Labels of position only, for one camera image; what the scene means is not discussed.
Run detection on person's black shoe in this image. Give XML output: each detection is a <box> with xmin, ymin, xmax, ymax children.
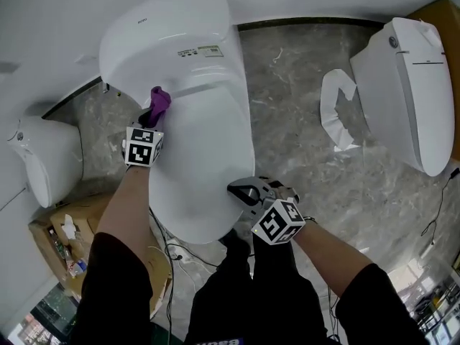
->
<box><xmin>218</xmin><ymin>228</ymin><xmax>253</xmax><ymax>252</ymax></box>

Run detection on window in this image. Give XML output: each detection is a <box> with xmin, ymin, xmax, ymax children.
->
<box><xmin>17</xmin><ymin>282</ymin><xmax>78</xmax><ymax>345</ymax></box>

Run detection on rounded white toilet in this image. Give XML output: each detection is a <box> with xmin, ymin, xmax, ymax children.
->
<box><xmin>6</xmin><ymin>116</ymin><xmax>85</xmax><ymax>209</ymax></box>

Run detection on blue label plastic bottle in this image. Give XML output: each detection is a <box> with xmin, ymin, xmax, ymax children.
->
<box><xmin>70</xmin><ymin>258</ymin><xmax>89</xmax><ymax>278</ymax></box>

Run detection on person's right forearm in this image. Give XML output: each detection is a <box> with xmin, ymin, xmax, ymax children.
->
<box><xmin>292</xmin><ymin>220</ymin><xmax>374</xmax><ymax>298</ymax></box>

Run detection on boxy white toilet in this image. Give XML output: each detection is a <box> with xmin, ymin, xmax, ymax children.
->
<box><xmin>349</xmin><ymin>17</ymin><xmax>456</xmax><ymax>178</ymax></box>

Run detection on crumpled white tissue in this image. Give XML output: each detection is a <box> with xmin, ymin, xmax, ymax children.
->
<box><xmin>58</xmin><ymin>213</ymin><xmax>78</xmax><ymax>241</ymax></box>

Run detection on large printed cardboard box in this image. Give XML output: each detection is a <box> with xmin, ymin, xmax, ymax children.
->
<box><xmin>28</xmin><ymin>192</ymin><xmax>174</xmax><ymax>320</ymax></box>

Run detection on person's black top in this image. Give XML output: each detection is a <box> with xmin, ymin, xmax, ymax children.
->
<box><xmin>70</xmin><ymin>231</ymin><xmax>429</xmax><ymax>345</ymax></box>

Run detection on white paper strip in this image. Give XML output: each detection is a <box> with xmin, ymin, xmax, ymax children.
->
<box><xmin>319</xmin><ymin>68</ymin><xmax>361</xmax><ymax>155</ymax></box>

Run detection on person's black trousers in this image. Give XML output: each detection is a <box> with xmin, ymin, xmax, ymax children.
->
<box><xmin>183</xmin><ymin>228</ymin><xmax>328</xmax><ymax>345</ymax></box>

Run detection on black plug cable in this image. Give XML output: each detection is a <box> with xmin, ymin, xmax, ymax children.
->
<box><xmin>148</xmin><ymin>206</ymin><xmax>221</xmax><ymax>338</ymax></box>

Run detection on wide brown cardboard box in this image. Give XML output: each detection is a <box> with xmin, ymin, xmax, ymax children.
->
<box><xmin>405</xmin><ymin>0</ymin><xmax>460</xmax><ymax>97</ymax></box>

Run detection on black cable with adapter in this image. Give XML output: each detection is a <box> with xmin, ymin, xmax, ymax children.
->
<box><xmin>419</xmin><ymin>168</ymin><xmax>460</xmax><ymax>247</ymax></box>

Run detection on white toilet with curved tank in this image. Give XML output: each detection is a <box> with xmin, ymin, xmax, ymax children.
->
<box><xmin>98</xmin><ymin>0</ymin><xmax>257</xmax><ymax>246</ymax></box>

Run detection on person's left forearm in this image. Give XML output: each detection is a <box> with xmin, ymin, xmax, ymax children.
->
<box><xmin>93</xmin><ymin>163</ymin><xmax>152</xmax><ymax>262</ymax></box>

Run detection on purple cloth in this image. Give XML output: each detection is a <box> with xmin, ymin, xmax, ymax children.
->
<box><xmin>143</xmin><ymin>86</ymin><xmax>173</xmax><ymax>129</ymax></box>

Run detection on white power strip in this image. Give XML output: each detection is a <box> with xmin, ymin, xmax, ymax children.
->
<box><xmin>166</xmin><ymin>240</ymin><xmax>193</xmax><ymax>265</ymax></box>

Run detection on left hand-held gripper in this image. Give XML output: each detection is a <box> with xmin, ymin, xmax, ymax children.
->
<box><xmin>121</xmin><ymin>106</ymin><xmax>166</xmax><ymax>168</ymax></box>

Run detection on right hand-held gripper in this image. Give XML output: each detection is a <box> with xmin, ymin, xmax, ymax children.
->
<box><xmin>226</xmin><ymin>176</ymin><xmax>307</xmax><ymax>247</ymax></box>

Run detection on white toilet lid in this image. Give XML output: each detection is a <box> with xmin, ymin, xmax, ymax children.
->
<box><xmin>147</xmin><ymin>83</ymin><xmax>257</xmax><ymax>245</ymax></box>

